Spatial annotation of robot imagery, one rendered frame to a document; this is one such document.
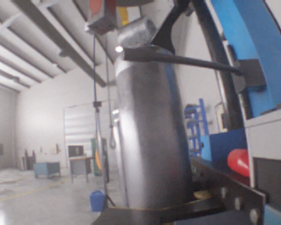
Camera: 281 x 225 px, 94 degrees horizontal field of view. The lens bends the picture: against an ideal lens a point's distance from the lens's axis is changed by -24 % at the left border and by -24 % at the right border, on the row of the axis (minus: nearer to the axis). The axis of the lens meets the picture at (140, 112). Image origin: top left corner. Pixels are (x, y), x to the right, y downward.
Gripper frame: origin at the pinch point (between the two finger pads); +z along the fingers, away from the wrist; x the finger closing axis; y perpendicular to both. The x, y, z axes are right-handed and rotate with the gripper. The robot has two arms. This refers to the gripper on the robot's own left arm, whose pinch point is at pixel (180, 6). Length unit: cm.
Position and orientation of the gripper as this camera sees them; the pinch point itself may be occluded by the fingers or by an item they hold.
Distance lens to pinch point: 45.1
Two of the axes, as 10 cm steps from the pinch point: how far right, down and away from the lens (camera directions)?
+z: 1.1, 9.7, -1.9
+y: 3.0, -2.2, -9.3
